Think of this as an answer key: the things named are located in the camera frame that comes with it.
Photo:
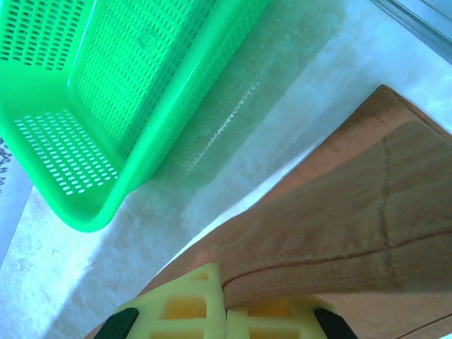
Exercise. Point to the right aluminium side rail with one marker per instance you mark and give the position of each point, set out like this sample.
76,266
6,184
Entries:
423,21

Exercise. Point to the green plastic mesh basket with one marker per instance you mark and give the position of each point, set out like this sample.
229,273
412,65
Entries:
106,215

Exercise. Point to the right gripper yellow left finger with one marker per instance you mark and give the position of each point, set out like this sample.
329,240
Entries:
187,303

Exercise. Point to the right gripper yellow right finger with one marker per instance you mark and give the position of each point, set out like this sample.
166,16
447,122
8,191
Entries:
279,318

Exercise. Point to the brown long pants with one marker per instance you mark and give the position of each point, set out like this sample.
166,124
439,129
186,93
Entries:
335,229

